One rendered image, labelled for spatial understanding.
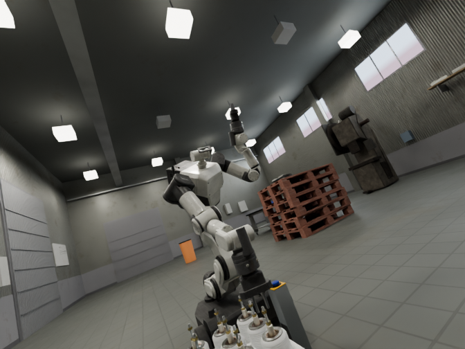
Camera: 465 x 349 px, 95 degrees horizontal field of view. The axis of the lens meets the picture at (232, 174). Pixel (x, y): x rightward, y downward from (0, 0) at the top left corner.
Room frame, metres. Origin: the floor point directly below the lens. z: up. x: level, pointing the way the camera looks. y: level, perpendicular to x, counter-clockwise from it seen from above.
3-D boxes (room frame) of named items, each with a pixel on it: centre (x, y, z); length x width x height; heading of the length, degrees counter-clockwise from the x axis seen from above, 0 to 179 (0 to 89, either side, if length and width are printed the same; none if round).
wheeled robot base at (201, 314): (1.61, 0.35, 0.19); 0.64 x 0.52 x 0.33; 28
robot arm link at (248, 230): (0.83, 0.06, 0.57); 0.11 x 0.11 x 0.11; 30
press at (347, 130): (6.79, -4.02, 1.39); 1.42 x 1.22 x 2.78; 116
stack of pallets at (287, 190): (4.34, -1.14, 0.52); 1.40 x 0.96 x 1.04; 119
